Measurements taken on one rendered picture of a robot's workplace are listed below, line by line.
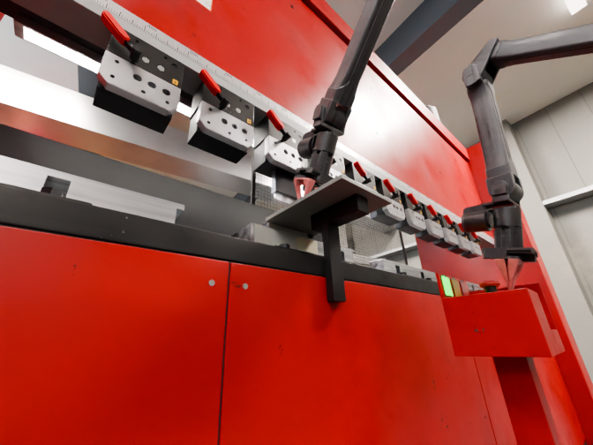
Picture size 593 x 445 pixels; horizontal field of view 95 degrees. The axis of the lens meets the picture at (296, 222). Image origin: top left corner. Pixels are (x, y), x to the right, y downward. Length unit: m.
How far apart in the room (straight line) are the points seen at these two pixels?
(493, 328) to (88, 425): 0.66
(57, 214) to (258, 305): 0.30
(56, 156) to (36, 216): 0.79
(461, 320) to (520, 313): 0.10
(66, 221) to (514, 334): 0.75
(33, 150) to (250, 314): 0.94
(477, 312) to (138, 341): 0.62
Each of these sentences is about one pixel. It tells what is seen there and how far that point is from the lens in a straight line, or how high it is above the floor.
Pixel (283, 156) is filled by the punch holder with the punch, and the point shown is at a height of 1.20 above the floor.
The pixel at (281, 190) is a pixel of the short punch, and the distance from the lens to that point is 0.81.
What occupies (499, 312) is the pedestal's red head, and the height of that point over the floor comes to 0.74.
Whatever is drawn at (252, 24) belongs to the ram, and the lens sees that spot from 1.16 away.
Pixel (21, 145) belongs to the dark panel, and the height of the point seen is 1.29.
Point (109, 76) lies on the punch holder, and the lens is 0.71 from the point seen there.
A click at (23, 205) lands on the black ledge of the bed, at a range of 0.44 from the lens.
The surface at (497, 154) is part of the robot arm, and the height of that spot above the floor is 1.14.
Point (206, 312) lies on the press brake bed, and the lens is 0.45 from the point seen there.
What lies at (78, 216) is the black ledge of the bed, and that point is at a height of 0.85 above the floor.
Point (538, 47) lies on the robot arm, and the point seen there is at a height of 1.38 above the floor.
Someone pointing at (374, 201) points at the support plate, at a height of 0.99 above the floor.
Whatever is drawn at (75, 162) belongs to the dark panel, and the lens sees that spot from 1.21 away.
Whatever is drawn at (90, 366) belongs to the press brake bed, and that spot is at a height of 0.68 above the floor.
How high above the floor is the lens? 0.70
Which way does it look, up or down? 23 degrees up
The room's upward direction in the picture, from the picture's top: 2 degrees counter-clockwise
